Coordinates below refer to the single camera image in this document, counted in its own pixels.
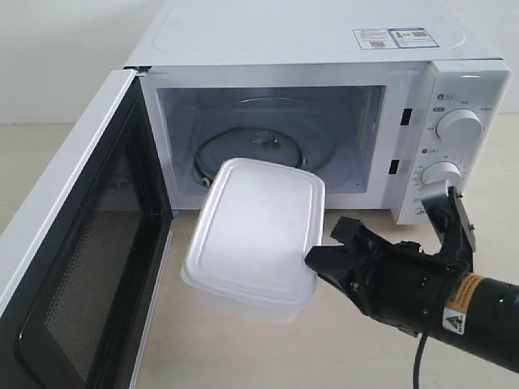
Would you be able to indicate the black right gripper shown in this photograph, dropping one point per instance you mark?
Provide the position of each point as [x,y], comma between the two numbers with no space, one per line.
[394,283]

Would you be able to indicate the white plastic food container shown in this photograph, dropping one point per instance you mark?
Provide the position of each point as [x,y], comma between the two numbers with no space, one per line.
[247,252]

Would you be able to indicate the white microwave door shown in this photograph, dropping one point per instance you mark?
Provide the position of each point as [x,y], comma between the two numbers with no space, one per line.
[81,259]

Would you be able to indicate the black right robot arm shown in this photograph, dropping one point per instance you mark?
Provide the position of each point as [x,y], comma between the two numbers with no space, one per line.
[480,317]

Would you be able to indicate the white microwave oven body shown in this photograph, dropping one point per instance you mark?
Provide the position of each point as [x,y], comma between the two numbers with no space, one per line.
[384,104]

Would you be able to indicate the lower white control knob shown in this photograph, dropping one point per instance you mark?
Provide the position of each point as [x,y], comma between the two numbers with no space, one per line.
[443,171]

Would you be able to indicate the white control knob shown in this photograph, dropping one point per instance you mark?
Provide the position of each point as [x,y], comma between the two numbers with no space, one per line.
[443,171]
[459,127]

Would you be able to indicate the glass turntable plate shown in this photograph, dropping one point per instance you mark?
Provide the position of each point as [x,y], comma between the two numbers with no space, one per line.
[279,130]

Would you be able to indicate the upper white control knob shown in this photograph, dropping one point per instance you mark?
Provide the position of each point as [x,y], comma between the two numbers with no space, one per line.
[459,127]

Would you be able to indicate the white and blue label sticker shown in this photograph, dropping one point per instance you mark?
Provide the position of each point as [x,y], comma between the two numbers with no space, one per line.
[394,38]

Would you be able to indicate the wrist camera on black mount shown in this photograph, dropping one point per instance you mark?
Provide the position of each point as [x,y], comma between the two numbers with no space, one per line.
[442,202]

